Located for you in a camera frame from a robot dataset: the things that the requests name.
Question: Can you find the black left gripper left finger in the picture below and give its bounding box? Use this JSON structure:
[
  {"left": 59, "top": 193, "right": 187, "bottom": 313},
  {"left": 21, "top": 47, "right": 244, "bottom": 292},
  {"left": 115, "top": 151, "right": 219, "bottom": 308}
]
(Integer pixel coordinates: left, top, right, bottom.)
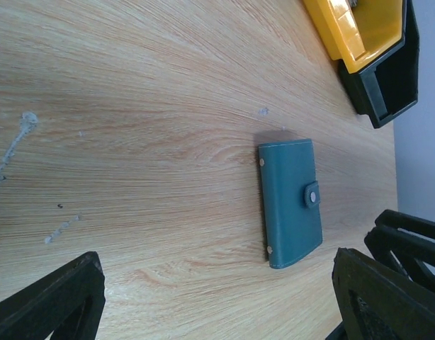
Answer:
[{"left": 0, "top": 251, "right": 106, "bottom": 339}]

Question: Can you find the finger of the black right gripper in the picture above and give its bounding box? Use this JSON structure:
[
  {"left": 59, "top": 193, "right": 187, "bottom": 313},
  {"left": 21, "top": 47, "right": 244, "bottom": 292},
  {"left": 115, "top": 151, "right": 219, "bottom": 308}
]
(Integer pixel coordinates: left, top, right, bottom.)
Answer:
[{"left": 364, "top": 210, "right": 435, "bottom": 293}]

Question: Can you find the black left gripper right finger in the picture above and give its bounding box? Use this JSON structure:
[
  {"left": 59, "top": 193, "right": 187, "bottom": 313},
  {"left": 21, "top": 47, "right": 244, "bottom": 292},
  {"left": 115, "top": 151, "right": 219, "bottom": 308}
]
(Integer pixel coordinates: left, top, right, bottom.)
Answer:
[{"left": 327, "top": 248, "right": 435, "bottom": 339}]

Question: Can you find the teal leather card holder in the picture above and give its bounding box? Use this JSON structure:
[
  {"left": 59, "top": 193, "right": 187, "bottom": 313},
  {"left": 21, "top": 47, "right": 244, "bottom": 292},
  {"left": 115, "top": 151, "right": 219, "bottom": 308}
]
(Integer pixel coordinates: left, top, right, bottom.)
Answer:
[{"left": 258, "top": 139, "right": 323, "bottom": 269}]

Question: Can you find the black bin left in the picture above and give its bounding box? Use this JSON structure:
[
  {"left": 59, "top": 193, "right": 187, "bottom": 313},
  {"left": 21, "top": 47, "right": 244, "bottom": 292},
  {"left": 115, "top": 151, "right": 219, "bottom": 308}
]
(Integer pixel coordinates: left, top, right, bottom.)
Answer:
[{"left": 337, "top": 1, "right": 419, "bottom": 129}]

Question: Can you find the yellow middle bin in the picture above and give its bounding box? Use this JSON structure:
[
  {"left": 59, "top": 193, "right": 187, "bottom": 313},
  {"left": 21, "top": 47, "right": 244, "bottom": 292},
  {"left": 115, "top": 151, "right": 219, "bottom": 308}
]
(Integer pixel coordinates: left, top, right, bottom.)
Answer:
[{"left": 304, "top": 0, "right": 407, "bottom": 74}]

